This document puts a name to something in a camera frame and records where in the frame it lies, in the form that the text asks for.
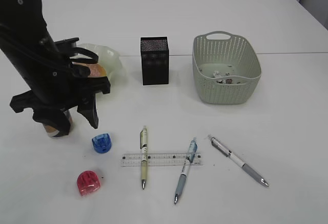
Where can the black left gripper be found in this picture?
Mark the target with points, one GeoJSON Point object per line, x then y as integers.
{"type": "Point", "coordinates": [58, 82]}

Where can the brown Nescafe coffee bottle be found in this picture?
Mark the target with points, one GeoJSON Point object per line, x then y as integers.
{"type": "Point", "coordinates": [55, 133]}

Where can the sugared bread roll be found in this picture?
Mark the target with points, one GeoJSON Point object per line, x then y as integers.
{"type": "Point", "coordinates": [96, 70]}

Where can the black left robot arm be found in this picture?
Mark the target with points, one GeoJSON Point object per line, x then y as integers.
{"type": "Point", "coordinates": [23, 29]}

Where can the blue pencil sharpener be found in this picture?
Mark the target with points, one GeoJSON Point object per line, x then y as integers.
{"type": "Point", "coordinates": [102, 143]}

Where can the red pencil sharpener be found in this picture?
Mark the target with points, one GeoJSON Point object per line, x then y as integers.
{"type": "Point", "coordinates": [87, 182]}

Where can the cream patterned pen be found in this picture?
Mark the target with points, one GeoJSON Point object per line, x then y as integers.
{"type": "Point", "coordinates": [144, 156]}

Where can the black mesh pen holder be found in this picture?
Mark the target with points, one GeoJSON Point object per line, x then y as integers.
{"type": "Point", "coordinates": [154, 53]}

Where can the light blue pen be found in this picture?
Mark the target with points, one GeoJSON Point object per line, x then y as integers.
{"type": "Point", "coordinates": [185, 169]}

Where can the white grey pen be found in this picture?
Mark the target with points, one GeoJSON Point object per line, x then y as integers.
{"type": "Point", "coordinates": [238, 161]}

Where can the green plastic basket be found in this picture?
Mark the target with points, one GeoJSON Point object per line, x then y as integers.
{"type": "Point", "coordinates": [233, 57]}

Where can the clear plastic ruler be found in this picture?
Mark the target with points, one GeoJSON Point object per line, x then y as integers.
{"type": "Point", "coordinates": [154, 159]}

